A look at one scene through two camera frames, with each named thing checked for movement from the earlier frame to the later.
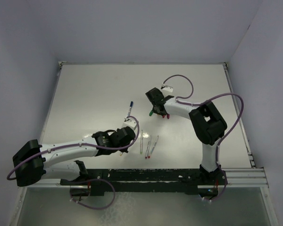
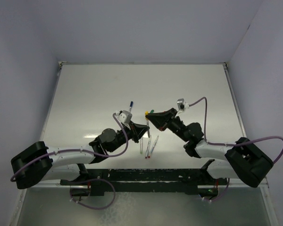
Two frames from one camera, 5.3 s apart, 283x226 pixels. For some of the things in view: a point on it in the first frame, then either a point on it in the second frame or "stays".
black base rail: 97,181 stays
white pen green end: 141,142 stays
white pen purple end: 148,148 stays
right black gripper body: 155,111 to 173,121
